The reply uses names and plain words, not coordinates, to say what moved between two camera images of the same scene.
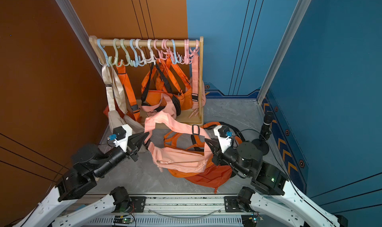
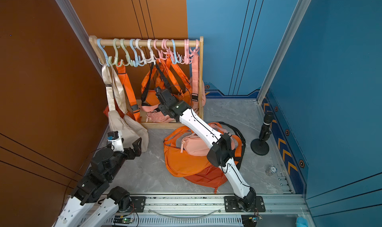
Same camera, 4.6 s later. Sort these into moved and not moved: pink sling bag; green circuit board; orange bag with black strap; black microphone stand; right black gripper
Moved: pink sling bag; right black gripper
Not moved: orange bag with black strap; green circuit board; black microphone stand
